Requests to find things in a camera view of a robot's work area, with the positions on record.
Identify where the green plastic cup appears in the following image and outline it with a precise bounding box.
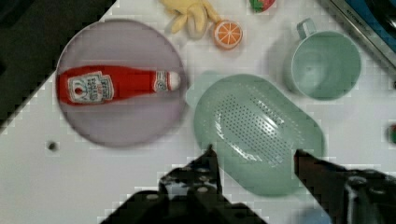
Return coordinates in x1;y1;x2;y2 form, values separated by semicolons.
283;18;362;101

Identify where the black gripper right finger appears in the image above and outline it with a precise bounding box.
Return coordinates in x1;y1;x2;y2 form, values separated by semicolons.
294;149;396;224

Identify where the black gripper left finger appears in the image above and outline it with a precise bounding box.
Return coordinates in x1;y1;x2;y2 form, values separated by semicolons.
159;144;224;205

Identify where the silver toaster oven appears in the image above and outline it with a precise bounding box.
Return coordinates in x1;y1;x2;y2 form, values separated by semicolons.
317;0;396;74

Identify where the green plastic strainer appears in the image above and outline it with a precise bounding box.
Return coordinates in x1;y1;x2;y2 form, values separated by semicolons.
186;71;326;196

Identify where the red strawberry toy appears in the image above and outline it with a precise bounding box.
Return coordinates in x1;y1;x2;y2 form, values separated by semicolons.
249;0;276;13

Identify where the orange slice toy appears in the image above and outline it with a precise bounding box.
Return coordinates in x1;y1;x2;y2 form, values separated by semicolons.
213;20;243;50

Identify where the red plush ketchup bottle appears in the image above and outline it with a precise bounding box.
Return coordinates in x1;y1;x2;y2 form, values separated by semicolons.
57;65;181;105

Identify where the grey round plate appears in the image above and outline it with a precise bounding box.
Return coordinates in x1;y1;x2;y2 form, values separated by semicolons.
55;20;188;147

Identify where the yellow plush banana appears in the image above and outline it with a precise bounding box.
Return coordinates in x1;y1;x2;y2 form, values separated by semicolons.
159;0;221;36

